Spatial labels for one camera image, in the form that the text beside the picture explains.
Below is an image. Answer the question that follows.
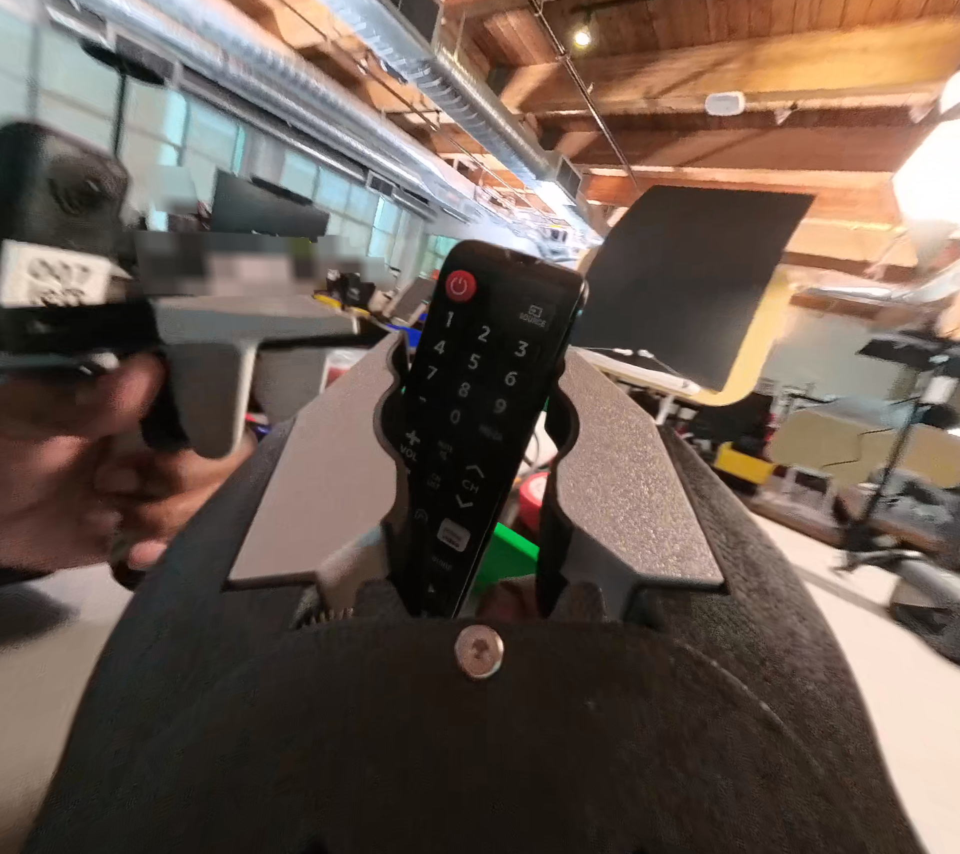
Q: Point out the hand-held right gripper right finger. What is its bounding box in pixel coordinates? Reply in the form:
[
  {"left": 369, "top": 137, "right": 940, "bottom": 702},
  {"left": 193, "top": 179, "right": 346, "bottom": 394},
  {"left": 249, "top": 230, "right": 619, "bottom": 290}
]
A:
[{"left": 537, "top": 350, "right": 726, "bottom": 620}]

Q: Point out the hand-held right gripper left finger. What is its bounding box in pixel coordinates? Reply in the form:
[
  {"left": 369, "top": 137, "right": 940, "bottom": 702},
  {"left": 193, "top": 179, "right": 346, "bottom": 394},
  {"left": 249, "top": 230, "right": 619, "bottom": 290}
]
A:
[{"left": 227, "top": 335, "right": 412, "bottom": 616}]

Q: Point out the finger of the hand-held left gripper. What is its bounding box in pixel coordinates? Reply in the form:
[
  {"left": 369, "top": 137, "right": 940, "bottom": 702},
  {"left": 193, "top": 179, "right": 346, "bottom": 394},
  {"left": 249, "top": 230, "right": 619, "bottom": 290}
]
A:
[{"left": 153, "top": 294, "right": 363, "bottom": 459}]

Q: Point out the black remote control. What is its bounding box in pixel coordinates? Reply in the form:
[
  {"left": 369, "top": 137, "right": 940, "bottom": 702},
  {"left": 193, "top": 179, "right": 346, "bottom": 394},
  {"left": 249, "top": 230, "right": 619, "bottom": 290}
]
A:
[{"left": 399, "top": 239, "right": 588, "bottom": 620}]

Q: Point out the person's left hand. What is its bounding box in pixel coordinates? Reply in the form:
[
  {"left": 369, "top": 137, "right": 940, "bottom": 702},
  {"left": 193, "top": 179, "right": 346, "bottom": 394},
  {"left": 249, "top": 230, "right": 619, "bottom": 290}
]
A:
[{"left": 0, "top": 351, "right": 258, "bottom": 571}]

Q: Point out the red tape roll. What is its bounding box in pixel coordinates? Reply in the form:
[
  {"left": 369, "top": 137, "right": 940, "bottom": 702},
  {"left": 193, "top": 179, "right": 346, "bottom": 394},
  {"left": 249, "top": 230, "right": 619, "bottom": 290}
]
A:
[{"left": 523, "top": 470, "right": 553, "bottom": 534}]

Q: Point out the large black monitor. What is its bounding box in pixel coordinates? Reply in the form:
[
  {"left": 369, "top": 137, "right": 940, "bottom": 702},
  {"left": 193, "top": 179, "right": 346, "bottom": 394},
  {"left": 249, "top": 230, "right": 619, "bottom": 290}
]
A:
[{"left": 208, "top": 169, "right": 332, "bottom": 241}]

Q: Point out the yellow bin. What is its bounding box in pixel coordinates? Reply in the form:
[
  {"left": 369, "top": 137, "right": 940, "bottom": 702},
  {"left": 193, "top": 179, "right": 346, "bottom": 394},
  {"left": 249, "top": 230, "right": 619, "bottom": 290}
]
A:
[{"left": 711, "top": 443, "right": 779, "bottom": 489}]

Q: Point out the green plastic bin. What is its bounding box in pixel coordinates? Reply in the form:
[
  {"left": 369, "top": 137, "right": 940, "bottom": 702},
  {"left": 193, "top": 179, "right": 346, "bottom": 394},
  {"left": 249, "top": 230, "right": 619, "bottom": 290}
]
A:
[{"left": 471, "top": 522, "right": 541, "bottom": 597}]

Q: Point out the black floor lamp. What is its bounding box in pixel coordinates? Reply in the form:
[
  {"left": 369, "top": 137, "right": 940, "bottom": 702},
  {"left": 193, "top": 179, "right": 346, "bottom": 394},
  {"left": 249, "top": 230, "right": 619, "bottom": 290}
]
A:
[{"left": 79, "top": 38, "right": 175, "bottom": 159}]

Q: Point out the black tripod stand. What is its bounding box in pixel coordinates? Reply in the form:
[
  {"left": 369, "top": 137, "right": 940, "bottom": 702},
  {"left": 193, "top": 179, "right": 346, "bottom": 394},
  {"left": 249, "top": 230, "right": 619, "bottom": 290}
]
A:
[{"left": 836, "top": 335, "right": 960, "bottom": 573}]

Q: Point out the white softbox light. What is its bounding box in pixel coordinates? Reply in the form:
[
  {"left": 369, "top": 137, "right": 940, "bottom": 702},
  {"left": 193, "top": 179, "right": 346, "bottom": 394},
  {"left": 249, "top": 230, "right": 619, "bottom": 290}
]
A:
[{"left": 891, "top": 72, "right": 960, "bottom": 273}]

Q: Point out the black board with wooden frame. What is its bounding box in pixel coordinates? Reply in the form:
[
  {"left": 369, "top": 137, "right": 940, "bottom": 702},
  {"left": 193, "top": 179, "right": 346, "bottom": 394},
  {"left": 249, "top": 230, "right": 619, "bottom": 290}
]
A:
[{"left": 568, "top": 185, "right": 816, "bottom": 395}]

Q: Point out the silver air duct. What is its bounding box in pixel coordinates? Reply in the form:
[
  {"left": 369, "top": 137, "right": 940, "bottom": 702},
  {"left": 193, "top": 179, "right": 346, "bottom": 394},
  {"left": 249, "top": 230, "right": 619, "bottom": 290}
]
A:
[{"left": 0, "top": 0, "right": 603, "bottom": 243}]

